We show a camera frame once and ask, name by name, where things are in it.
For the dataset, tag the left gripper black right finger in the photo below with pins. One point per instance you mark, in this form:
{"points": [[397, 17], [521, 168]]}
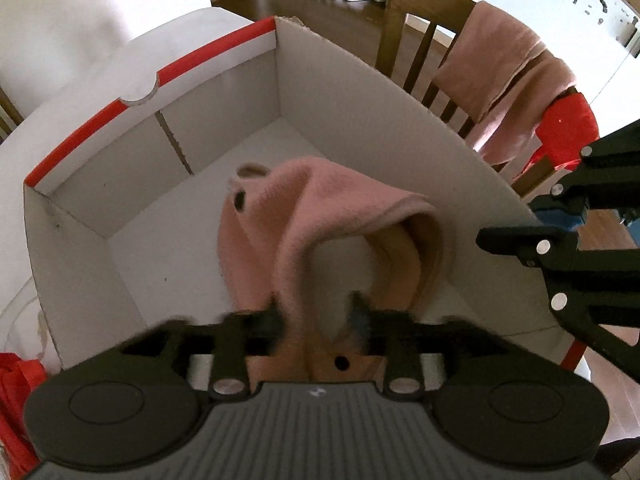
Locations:
{"points": [[488, 396]]}

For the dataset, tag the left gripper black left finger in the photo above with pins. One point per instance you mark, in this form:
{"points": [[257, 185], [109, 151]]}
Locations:
{"points": [[147, 396]]}

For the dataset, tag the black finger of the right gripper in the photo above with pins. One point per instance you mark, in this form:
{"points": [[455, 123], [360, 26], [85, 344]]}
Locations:
{"points": [[606, 178], [587, 289]]}

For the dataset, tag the red cloth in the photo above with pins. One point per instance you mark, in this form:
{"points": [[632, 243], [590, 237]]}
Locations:
{"points": [[19, 378]]}

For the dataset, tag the red and white cardboard box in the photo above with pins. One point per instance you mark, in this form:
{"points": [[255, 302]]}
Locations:
{"points": [[121, 217]]}

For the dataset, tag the pink knitted hat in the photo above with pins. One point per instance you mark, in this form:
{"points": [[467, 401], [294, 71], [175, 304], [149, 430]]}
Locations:
{"points": [[272, 222]]}

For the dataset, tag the red cushion on chair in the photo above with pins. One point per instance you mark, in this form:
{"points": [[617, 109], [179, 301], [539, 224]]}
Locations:
{"points": [[567, 126]]}

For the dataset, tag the pink scarf on chair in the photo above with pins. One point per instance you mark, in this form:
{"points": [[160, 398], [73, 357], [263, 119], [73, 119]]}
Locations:
{"points": [[501, 74]]}

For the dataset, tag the wooden chair near cabinet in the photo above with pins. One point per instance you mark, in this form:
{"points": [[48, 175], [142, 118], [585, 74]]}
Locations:
{"points": [[432, 25]]}

